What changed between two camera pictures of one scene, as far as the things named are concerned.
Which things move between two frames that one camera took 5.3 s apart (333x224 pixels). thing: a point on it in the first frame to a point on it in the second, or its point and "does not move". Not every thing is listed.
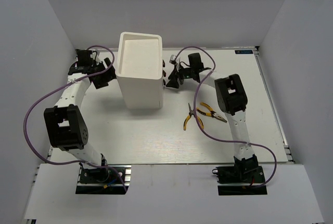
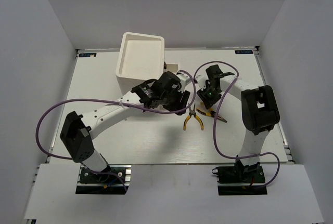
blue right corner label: (244, 52) does not move
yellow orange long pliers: (212, 113) does not move
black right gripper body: (182, 74) to (209, 95)
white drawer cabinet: (139, 69) does not move
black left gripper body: (104, 77) to (171, 101)
